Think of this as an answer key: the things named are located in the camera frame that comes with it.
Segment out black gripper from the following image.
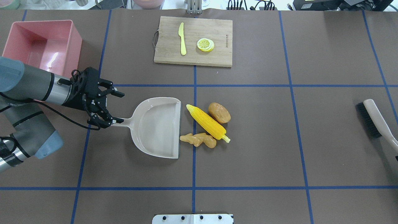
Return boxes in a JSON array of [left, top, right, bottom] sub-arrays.
[[64, 67, 125, 128]]

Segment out pink plastic bin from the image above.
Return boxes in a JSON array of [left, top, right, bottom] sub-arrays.
[[2, 20, 83, 78]]

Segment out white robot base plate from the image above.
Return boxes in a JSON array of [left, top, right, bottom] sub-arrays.
[[152, 214, 234, 224]]

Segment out yellow toy lemon slices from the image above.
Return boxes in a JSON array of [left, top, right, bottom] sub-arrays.
[[197, 38, 215, 52]]

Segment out brown toy potato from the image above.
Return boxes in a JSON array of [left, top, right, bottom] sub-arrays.
[[208, 102, 231, 124]]

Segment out beige hand brush black bristles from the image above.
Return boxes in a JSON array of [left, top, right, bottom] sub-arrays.
[[355, 99, 398, 152]]

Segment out yellow plastic knife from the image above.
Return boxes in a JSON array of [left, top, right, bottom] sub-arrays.
[[178, 22, 187, 56]]

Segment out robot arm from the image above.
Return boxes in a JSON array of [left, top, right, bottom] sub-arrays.
[[0, 57, 125, 172]]

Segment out tan toy ginger root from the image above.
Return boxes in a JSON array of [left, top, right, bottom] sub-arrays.
[[179, 133, 217, 148]]

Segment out yellow toy corn cob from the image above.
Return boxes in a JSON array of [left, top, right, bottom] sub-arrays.
[[186, 104, 230, 143]]

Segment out beige plastic dustpan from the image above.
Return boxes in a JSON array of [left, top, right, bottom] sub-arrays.
[[112, 97, 182, 159]]

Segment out bamboo cutting board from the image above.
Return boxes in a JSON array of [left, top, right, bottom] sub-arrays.
[[154, 16, 233, 68]]

